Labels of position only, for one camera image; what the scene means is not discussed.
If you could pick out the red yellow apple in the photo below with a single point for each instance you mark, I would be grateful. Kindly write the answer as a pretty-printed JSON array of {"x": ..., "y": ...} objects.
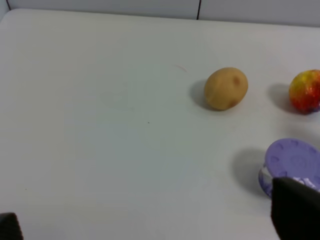
[{"x": 304, "y": 91}]

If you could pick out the tan potato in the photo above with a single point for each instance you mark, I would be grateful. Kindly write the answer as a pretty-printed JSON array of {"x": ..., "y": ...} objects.
[{"x": 225, "y": 88}]

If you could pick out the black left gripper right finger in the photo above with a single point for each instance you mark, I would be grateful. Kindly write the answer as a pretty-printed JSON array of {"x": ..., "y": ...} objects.
[{"x": 295, "y": 210}]

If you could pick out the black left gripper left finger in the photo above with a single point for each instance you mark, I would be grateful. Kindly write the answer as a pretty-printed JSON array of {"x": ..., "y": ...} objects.
[{"x": 9, "y": 227}]

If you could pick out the purple lidded cup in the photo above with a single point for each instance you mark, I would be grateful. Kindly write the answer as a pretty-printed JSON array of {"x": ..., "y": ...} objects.
[{"x": 291, "y": 158}]

